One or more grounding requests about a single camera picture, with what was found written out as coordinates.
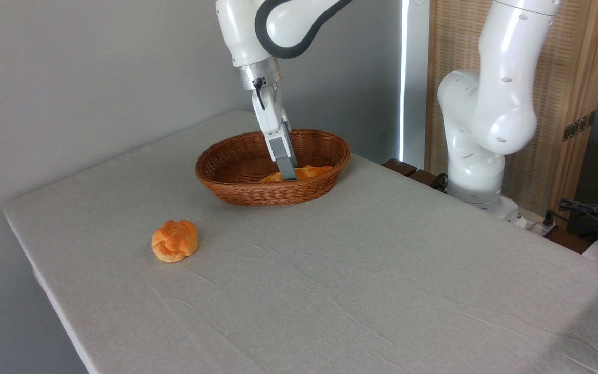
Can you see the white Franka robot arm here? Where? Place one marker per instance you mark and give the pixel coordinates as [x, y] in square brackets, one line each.
[496, 104]

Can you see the brown wicker basket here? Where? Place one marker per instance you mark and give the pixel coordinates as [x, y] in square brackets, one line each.
[288, 195]

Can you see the white power strip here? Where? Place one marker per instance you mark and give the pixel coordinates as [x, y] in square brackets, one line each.
[538, 226]

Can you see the long orange bread loaf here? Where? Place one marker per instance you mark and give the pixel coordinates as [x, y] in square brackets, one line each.
[312, 171]

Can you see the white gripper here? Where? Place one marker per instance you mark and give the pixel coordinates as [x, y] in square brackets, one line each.
[270, 111]

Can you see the grey tablecloth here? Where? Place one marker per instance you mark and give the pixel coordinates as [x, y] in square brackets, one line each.
[382, 285]

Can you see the metal screen hinge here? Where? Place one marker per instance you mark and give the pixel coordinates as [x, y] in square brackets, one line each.
[579, 126]

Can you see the round orange bread bun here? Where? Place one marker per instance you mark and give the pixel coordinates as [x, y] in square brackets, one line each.
[174, 241]

